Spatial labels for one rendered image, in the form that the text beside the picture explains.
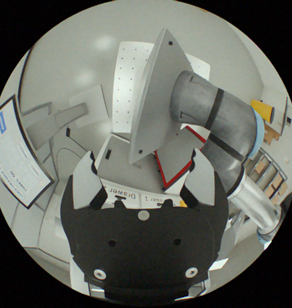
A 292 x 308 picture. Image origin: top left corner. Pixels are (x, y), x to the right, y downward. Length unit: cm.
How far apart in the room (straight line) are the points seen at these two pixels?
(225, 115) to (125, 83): 37
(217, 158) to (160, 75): 19
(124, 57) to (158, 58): 32
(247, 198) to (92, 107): 139
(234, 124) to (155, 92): 16
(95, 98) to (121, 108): 84
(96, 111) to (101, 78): 43
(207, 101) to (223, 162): 13
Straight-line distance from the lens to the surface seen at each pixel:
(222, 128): 22
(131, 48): 48
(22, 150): 57
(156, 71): 15
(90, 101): 127
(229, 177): 24
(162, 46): 17
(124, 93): 42
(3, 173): 67
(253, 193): 30
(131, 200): 66
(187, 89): 20
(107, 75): 126
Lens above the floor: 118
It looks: 54 degrees down
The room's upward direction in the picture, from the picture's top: 171 degrees clockwise
